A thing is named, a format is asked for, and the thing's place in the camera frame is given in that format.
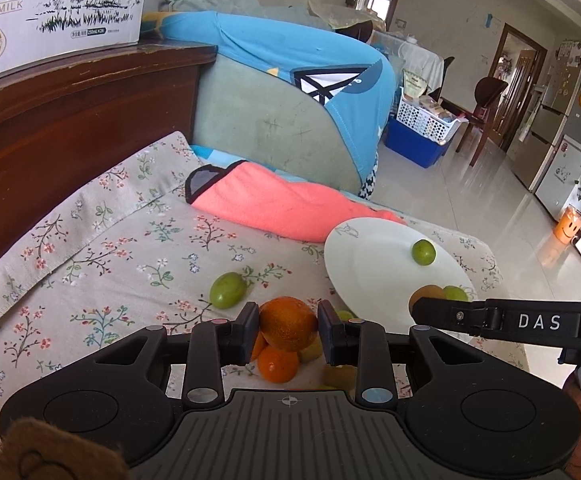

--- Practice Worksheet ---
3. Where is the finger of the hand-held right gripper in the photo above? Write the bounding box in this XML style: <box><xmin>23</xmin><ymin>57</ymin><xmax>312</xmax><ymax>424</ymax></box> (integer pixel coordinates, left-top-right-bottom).
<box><xmin>412</xmin><ymin>296</ymin><xmax>502</xmax><ymax>333</ymax></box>

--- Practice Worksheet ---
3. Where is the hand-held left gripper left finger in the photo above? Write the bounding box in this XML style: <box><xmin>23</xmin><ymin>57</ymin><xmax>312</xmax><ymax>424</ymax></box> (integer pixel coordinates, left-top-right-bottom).
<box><xmin>90</xmin><ymin>303</ymin><xmax>262</xmax><ymax>411</ymax></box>

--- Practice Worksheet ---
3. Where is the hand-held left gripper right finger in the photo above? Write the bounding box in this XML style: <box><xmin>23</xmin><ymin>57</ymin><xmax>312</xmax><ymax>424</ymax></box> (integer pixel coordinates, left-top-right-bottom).
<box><xmin>318</xmin><ymin>299</ymin><xmax>487</xmax><ymax>410</ymax></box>

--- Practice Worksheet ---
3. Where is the brown longan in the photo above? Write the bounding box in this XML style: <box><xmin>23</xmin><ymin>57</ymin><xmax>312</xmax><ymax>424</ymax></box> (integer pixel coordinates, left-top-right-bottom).
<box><xmin>409</xmin><ymin>284</ymin><xmax>447</xmax><ymax>320</ymax></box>

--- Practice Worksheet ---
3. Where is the brown kiwi fruit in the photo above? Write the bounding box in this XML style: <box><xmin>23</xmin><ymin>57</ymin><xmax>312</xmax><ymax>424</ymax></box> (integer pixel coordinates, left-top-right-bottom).
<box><xmin>323</xmin><ymin>366</ymin><xmax>358</xmax><ymax>391</ymax></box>

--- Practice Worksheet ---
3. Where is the white plate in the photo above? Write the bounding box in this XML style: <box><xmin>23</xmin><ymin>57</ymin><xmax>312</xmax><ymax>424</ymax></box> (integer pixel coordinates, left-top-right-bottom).
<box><xmin>323</xmin><ymin>217</ymin><xmax>477</xmax><ymax>334</ymax></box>

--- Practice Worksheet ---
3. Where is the orange smiley cup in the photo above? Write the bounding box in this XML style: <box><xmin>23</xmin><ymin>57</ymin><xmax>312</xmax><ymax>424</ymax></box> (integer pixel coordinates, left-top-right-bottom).
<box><xmin>555</xmin><ymin>207</ymin><xmax>581</xmax><ymax>244</ymax></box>

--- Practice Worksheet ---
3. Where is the pink towel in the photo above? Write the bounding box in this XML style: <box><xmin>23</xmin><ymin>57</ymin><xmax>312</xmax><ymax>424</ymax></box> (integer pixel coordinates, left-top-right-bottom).
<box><xmin>185</xmin><ymin>160</ymin><xmax>407</xmax><ymax>244</ymax></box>

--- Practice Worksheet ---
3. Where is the small white fridge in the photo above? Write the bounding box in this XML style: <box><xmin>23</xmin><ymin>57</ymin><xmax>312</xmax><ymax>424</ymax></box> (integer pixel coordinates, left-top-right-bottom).
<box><xmin>535</xmin><ymin>135</ymin><xmax>581</xmax><ymax>221</ymax></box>

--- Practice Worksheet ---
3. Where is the floral bed cloth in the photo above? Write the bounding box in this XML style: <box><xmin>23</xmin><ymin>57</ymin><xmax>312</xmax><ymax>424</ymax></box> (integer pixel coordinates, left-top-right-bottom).
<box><xmin>0</xmin><ymin>131</ymin><xmax>532</xmax><ymax>461</ymax></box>

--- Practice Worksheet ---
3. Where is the houndstooth cloth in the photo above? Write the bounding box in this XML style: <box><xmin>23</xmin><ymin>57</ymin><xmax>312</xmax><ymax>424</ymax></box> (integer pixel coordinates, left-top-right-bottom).
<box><xmin>357</xmin><ymin>154</ymin><xmax>380</xmax><ymax>201</ymax></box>

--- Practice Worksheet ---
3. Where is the blue plastic bin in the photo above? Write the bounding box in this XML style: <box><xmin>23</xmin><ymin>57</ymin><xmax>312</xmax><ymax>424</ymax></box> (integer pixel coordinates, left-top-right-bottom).
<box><xmin>384</xmin><ymin>117</ymin><xmax>455</xmax><ymax>169</ymax></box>

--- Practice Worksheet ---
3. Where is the white plastic basket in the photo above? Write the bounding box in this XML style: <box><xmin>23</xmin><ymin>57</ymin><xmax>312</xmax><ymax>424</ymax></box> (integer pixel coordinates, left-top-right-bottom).
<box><xmin>395</xmin><ymin>87</ymin><xmax>465</xmax><ymax>144</ymax></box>

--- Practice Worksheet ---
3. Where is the silver refrigerator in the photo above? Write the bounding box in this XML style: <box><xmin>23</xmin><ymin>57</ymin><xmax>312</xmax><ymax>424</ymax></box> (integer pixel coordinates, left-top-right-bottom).
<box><xmin>513</xmin><ymin>40</ymin><xmax>581</xmax><ymax>192</ymax></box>

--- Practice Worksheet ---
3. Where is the wooden chair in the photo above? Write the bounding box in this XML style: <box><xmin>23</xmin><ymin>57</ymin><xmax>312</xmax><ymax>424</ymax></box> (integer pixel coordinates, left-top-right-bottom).
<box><xmin>456</xmin><ymin>76</ymin><xmax>510</xmax><ymax>163</ymax></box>

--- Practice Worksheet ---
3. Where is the brown fuzzy cloth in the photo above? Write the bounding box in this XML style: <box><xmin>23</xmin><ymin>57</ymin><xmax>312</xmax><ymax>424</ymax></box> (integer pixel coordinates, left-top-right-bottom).
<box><xmin>0</xmin><ymin>417</ymin><xmax>132</xmax><ymax>480</ymax></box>

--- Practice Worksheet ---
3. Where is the printed paper bag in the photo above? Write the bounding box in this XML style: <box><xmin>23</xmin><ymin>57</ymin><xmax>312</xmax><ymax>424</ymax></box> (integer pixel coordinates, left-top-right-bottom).
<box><xmin>401</xmin><ymin>67</ymin><xmax>429</xmax><ymax>102</ymax></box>

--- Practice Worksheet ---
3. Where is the wooden door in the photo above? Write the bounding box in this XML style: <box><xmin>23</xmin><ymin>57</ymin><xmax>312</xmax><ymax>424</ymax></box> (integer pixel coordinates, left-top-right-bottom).
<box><xmin>490</xmin><ymin>23</ymin><xmax>549</xmax><ymax>153</ymax></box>

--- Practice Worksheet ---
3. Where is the table with white cloth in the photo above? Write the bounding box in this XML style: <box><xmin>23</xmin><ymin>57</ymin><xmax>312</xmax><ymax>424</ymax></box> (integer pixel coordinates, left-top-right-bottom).
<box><xmin>369</xmin><ymin>29</ymin><xmax>447</xmax><ymax>102</ymax></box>

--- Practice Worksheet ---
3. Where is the dark wooden headboard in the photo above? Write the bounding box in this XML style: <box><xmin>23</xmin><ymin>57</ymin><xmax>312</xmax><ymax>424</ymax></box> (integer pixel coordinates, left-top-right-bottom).
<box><xmin>0</xmin><ymin>40</ymin><xmax>219</xmax><ymax>286</ymax></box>

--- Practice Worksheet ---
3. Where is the white cow-print carton box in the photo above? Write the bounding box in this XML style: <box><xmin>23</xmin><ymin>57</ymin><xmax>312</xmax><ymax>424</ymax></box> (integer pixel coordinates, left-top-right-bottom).
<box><xmin>0</xmin><ymin>0</ymin><xmax>154</xmax><ymax>86</ymax></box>

